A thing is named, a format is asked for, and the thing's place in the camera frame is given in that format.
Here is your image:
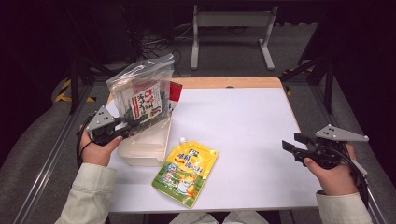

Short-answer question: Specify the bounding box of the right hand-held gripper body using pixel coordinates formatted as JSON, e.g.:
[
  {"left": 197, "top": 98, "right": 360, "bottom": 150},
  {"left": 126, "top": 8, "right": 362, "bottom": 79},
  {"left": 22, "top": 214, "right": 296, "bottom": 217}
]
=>
[{"left": 293, "top": 124, "right": 370, "bottom": 171}]

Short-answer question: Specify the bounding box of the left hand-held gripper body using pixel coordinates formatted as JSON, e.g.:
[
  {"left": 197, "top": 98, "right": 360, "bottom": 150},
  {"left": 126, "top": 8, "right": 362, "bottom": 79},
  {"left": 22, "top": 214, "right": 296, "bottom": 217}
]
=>
[{"left": 85, "top": 105, "right": 134, "bottom": 147}]

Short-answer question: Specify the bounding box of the white plastic basket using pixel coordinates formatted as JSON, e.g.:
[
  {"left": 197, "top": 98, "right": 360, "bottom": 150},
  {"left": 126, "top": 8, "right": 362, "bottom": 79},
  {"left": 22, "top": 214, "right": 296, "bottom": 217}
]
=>
[{"left": 116, "top": 106, "right": 174, "bottom": 167}]

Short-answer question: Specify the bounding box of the clear bag of dried seaweed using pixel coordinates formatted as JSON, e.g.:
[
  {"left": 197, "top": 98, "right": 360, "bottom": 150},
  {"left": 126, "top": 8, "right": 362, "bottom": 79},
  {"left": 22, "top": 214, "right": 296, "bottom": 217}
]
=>
[{"left": 106, "top": 53, "right": 176, "bottom": 136}]

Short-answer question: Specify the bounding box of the red seasoning packet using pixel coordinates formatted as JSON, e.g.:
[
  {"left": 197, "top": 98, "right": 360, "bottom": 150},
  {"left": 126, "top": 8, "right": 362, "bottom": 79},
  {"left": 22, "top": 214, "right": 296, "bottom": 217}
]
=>
[{"left": 167, "top": 81, "right": 184, "bottom": 113}]

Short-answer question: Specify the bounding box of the person's left hand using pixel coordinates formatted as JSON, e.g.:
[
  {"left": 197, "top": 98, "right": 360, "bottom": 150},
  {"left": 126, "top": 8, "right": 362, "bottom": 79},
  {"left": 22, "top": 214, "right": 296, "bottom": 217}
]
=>
[{"left": 78, "top": 124, "right": 124, "bottom": 167}]

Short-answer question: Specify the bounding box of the person's right hand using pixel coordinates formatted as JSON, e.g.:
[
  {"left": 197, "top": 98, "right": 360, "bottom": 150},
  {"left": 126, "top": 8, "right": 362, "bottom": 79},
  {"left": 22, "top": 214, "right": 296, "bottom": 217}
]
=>
[{"left": 303, "top": 143, "right": 359, "bottom": 196}]

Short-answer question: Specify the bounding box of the black metal stand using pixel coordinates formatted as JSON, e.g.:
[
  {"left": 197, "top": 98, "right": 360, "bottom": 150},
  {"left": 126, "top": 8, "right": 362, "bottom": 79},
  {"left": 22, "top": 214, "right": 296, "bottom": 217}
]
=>
[
  {"left": 281, "top": 55, "right": 335, "bottom": 115},
  {"left": 66, "top": 55, "right": 116, "bottom": 115}
]

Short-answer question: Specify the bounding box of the white table mat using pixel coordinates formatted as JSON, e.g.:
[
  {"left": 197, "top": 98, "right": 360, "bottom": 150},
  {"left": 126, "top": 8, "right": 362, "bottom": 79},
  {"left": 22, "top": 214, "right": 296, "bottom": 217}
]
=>
[{"left": 106, "top": 87, "right": 323, "bottom": 214}]

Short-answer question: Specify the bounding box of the yellow spout pouch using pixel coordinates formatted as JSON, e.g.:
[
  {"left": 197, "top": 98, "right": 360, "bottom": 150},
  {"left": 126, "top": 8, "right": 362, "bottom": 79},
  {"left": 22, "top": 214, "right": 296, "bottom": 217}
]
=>
[{"left": 151, "top": 137, "right": 219, "bottom": 209}]

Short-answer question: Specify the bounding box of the white metal stand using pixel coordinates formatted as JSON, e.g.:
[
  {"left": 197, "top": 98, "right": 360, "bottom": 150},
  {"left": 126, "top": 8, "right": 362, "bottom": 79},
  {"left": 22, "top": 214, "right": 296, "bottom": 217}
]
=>
[{"left": 190, "top": 4, "right": 279, "bottom": 71}]

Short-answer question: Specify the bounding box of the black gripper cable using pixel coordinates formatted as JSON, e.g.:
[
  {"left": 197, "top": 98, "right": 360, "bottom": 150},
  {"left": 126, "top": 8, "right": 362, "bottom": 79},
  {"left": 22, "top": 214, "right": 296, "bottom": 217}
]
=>
[
  {"left": 337, "top": 147, "right": 371, "bottom": 208},
  {"left": 76, "top": 115, "right": 95, "bottom": 169}
]

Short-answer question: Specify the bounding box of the aluminium rail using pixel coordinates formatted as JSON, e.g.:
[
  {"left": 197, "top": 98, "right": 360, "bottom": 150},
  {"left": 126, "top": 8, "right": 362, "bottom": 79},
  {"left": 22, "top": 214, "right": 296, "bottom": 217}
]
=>
[
  {"left": 311, "top": 83, "right": 390, "bottom": 224},
  {"left": 12, "top": 83, "right": 94, "bottom": 224}
]

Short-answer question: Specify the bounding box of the bundle of floor cables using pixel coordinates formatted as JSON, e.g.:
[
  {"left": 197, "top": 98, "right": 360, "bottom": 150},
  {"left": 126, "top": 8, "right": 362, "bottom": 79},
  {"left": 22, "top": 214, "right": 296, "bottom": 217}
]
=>
[{"left": 124, "top": 24, "right": 194, "bottom": 78}]

